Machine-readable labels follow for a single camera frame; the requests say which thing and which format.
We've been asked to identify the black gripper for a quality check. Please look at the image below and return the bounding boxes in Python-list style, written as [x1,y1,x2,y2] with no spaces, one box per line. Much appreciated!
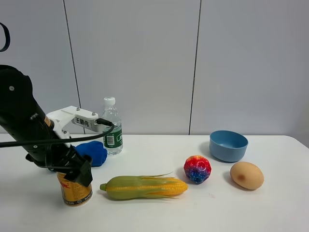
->
[25,144,93,187]

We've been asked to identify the gold red drink can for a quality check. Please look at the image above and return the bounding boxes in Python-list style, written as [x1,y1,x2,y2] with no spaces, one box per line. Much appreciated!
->
[57,173,93,206]

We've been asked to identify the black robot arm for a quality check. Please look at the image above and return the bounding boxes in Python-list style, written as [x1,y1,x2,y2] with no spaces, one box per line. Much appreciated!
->
[0,65,93,187]

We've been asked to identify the blue rolled cloth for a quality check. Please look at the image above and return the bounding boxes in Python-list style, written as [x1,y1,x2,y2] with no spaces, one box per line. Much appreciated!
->
[75,141,108,167]

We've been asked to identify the clear water bottle green label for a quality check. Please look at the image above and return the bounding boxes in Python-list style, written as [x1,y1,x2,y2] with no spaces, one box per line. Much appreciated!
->
[103,97,123,155]

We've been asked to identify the yellow toy corn cob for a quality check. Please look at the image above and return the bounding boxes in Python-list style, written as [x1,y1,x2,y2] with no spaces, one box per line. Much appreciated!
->
[99,174,188,200]

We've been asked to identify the rainbow speckled faceted ball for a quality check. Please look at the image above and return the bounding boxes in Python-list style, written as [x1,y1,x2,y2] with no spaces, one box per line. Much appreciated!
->
[183,155,212,184]

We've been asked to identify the blue plastic bowl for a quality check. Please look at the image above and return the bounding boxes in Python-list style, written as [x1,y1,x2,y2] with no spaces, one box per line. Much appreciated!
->
[209,130,249,163]

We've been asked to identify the tan egg-shaped potato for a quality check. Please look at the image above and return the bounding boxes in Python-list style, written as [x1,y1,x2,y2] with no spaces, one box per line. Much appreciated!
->
[230,162,264,190]

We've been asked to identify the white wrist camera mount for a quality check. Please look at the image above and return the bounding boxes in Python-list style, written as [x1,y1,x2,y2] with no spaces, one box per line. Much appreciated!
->
[46,106,105,139]

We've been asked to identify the black cable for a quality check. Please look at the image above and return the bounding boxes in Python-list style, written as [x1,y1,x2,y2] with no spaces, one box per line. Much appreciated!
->
[0,117,114,148]

